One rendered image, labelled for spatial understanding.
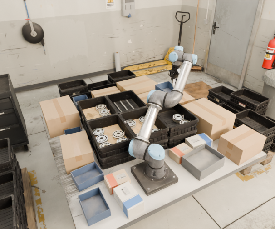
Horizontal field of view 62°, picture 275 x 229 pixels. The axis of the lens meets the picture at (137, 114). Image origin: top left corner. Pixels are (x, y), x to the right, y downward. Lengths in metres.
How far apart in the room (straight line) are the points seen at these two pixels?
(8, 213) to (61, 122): 0.83
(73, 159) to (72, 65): 3.55
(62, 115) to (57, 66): 2.95
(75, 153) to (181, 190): 0.83
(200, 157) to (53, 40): 3.83
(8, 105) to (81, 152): 1.47
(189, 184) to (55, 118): 1.29
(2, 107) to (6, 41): 2.06
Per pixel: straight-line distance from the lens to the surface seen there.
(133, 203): 1.54
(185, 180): 1.80
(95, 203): 1.67
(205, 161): 1.90
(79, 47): 5.09
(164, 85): 2.17
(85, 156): 1.81
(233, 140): 2.00
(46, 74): 5.11
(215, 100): 3.58
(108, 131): 2.03
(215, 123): 2.08
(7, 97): 3.01
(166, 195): 1.69
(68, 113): 2.23
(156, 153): 1.58
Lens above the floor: 2.03
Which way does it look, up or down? 32 degrees down
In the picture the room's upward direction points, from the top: 1 degrees counter-clockwise
